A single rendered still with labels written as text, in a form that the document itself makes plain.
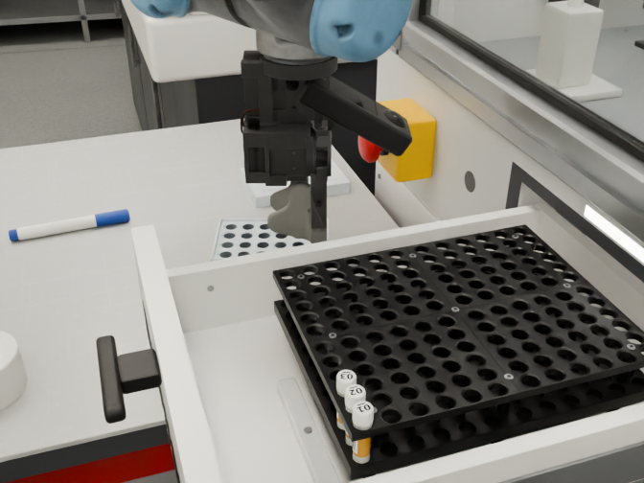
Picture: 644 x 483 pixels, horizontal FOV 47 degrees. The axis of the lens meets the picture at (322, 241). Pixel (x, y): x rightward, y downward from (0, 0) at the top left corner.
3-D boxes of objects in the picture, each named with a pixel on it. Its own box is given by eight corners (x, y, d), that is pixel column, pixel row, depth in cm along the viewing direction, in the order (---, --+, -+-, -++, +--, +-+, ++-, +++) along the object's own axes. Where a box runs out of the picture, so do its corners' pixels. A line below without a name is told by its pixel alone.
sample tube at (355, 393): (340, 440, 47) (341, 385, 44) (359, 435, 47) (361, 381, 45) (348, 454, 46) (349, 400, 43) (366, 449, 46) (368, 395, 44)
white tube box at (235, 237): (213, 288, 79) (210, 259, 77) (221, 246, 86) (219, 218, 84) (329, 288, 79) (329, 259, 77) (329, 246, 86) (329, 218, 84)
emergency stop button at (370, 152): (367, 169, 81) (368, 136, 79) (354, 154, 85) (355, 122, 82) (392, 165, 82) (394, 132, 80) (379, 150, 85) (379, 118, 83)
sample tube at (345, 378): (334, 422, 48) (335, 368, 46) (354, 422, 48) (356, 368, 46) (334, 436, 47) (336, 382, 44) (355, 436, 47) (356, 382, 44)
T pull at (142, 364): (106, 429, 43) (103, 412, 42) (98, 350, 49) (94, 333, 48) (169, 415, 44) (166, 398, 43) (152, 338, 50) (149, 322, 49)
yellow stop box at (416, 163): (391, 185, 82) (394, 125, 78) (367, 158, 87) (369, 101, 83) (432, 178, 83) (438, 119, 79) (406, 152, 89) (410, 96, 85)
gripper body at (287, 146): (252, 156, 76) (245, 40, 70) (335, 156, 76) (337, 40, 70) (245, 192, 70) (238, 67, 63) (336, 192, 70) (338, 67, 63)
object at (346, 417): (352, 442, 43) (352, 434, 43) (272, 277, 57) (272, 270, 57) (380, 434, 43) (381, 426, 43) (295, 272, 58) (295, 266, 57)
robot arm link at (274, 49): (339, -7, 67) (341, 18, 60) (339, 43, 70) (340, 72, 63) (257, -7, 67) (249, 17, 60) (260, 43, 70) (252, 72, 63)
